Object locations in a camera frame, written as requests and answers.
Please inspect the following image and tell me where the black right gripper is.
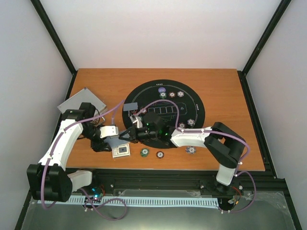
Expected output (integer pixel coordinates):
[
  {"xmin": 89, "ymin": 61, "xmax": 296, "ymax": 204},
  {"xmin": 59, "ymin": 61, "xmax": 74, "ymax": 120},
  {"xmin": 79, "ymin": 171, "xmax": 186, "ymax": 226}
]
[{"xmin": 119, "ymin": 125, "xmax": 159, "ymax": 144}]

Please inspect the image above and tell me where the blue backed card deck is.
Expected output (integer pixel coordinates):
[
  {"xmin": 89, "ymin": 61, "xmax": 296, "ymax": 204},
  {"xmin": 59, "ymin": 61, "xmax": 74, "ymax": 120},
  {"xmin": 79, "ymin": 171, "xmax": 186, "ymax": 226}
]
[{"xmin": 105, "ymin": 137, "xmax": 128, "ymax": 148}]

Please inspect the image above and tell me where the green poker chip stack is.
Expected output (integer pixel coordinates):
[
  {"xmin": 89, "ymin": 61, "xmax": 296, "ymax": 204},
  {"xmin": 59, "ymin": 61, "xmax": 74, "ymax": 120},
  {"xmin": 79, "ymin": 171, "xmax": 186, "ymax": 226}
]
[{"xmin": 140, "ymin": 148, "xmax": 150, "ymax": 157}]

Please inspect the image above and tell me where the dealt blue backed card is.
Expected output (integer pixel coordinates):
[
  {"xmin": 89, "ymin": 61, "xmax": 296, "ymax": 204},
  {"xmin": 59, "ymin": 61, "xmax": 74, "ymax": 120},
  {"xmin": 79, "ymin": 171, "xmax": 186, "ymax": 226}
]
[{"xmin": 123, "ymin": 103, "xmax": 138, "ymax": 112}]

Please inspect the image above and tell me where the orange poker chip stack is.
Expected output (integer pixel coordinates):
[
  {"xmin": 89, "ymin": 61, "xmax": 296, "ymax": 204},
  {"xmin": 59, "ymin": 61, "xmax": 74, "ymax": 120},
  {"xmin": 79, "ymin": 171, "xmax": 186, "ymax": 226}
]
[{"xmin": 156, "ymin": 151, "xmax": 165, "ymax": 159}]

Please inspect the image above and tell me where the green chip top seat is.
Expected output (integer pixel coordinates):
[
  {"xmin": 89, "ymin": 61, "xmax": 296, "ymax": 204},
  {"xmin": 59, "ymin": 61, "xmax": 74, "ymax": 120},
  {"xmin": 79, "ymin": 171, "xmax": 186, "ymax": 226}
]
[{"xmin": 159, "ymin": 92, "xmax": 166, "ymax": 99}]

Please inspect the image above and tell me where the orange chip top seat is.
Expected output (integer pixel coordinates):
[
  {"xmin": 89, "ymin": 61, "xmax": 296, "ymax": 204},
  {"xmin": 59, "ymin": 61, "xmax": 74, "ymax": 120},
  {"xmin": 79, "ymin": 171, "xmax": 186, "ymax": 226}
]
[{"xmin": 169, "ymin": 92, "xmax": 175, "ymax": 98}]

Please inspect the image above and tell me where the blue chip seat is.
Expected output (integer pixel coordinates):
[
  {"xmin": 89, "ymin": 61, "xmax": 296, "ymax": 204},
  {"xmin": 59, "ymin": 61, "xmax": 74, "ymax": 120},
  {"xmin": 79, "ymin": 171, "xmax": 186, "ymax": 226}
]
[
  {"xmin": 187, "ymin": 119, "xmax": 195, "ymax": 126},
  {"xmin": 177, "ymin": 91, "xmax": 184, "ymax": 97}
]

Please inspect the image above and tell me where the blue poker chip stack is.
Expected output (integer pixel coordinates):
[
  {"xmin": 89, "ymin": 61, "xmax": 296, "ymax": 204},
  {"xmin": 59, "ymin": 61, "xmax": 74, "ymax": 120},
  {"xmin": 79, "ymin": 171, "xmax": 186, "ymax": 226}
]
[{"xmin": 186, "ymin": 146, "xmax": 196, "ymax": 154}]

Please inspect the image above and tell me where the blue chip top seat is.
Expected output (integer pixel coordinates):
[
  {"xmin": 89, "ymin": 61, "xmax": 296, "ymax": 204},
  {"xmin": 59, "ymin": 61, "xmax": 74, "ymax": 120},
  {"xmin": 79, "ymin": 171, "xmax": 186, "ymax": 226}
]
[{"xmin": 177, "ymin": 91, "xmax": 184, "ymax": 97}]

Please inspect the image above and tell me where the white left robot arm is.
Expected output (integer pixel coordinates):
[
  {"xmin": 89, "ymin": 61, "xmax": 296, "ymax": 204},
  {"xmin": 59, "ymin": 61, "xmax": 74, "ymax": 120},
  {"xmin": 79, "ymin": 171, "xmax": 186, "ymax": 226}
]
[{"xmin": 26, "ymin": 103, "xmax": 118, "ymax": 202}]

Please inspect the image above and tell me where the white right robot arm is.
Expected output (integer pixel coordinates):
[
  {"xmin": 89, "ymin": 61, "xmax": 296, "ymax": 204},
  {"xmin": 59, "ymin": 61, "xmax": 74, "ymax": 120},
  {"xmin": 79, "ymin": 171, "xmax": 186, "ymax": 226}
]
[{"xmin": 119, "ymin": 122, "xmax": 250, "ymax": 190}]

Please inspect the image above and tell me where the purple blind button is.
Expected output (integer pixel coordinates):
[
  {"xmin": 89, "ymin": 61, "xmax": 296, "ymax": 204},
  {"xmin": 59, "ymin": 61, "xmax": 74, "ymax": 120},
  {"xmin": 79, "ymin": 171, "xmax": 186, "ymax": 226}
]
[{"xmin": 158, "ymin": 87, "xmax": 166, "ymax": 93}]

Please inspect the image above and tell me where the black round poker mat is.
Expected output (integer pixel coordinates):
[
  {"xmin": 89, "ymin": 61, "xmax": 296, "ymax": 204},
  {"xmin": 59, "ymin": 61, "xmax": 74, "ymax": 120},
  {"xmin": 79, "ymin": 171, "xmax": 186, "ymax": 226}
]
[{"xmin": 122, "ymin": 80, "xmax": 205, "ymax": 129}]

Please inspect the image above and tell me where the metal front tray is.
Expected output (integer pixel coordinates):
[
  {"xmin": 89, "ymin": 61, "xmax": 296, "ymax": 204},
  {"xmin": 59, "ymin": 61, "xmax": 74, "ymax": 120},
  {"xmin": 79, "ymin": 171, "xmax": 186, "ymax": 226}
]
[{"xmin": 21, "ymin": 190, "xmax": 295, "ymax": 230}]

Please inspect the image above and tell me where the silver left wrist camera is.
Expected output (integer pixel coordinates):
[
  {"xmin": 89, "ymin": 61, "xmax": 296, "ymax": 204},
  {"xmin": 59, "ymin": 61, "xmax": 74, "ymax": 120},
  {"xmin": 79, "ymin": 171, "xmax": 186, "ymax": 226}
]
[{"xmin": 99, "ymin": 126, "xmax": 119, "ymax": 139}]

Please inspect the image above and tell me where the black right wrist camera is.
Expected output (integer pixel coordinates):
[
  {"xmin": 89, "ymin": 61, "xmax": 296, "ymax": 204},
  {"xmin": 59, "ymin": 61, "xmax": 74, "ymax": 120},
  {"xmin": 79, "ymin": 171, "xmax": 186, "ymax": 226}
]
[{"xmin": 143, "ymin": 112, "xmax": 164, "ymax": 130}]

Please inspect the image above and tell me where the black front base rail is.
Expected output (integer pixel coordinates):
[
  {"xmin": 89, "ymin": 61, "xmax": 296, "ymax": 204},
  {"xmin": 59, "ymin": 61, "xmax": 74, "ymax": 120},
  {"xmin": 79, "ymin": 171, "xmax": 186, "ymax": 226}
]
[{"xmin": 84, "ymin": 169, "xmax": 289, "ymax": 195}]

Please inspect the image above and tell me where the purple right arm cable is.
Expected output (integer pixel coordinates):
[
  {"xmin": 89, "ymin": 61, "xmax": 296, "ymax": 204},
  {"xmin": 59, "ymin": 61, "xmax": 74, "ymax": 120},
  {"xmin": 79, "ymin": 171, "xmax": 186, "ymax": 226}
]
[{"xmin": 134, "ymin": 100, "xmax": 257, "ymax": 214}]

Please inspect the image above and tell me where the light blue cable duct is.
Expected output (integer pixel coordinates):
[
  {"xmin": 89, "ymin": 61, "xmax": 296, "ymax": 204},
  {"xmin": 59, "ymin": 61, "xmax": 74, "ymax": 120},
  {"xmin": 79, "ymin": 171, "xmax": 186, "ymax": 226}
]
[{"xmin": 67, "ymin": 195, "xmax": 220, "ymax": 208}]

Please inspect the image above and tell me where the black left rear frame post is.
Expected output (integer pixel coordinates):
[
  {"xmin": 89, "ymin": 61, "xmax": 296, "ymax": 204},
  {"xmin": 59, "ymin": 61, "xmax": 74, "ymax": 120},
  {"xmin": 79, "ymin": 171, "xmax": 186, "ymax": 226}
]
[{"xmin": 30, "ymin": 0, "xmax": 77, "ymax": 76}]

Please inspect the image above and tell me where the black frame post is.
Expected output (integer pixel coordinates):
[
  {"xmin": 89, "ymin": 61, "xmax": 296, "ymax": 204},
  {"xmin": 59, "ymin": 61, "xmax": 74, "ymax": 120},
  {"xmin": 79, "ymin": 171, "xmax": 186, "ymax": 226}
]
[
  {"xmin": 242, "ymin": 0, "xmax": 291, "ymax": 77},
  {"xmin": 30, "ymin": 0, "xmax": 77, "ymax": 76}
]

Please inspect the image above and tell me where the black right frame rail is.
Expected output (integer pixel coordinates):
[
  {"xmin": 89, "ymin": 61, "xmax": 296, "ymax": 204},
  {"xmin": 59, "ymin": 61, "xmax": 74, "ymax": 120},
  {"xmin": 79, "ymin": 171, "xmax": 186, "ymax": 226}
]
[{"xmin": 237, "ymin": 70, "xmax": 277, "ymax": 179}]

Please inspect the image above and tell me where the black right rear frame post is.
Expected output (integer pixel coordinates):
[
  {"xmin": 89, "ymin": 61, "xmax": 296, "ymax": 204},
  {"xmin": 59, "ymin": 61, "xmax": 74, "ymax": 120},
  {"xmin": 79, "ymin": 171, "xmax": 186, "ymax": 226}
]
[{"xmin": 242, "ymin": 0, "xmax": 291, "ymax": 77}]

